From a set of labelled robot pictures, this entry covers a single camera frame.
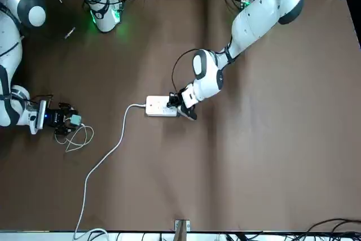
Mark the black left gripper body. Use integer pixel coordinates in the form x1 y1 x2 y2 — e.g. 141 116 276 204
177 102 199 121

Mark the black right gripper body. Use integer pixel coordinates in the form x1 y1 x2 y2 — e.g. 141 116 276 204
46 107 70 129

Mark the white power strip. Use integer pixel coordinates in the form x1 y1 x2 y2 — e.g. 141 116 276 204
146 95 179 117

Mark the thin white charger cable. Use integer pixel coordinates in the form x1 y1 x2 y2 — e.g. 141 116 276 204
55 123 95 153

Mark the black looped wrist cable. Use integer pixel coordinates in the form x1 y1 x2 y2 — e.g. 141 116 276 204
171 49 235 95

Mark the thick white power strip cable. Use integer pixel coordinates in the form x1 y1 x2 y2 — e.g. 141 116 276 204
73 102 147 241

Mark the aluminium post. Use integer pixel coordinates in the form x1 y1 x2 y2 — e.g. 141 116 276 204
174 219 191 241

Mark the black cable bundle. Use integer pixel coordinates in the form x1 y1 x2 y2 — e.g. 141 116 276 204
225 218 361 241

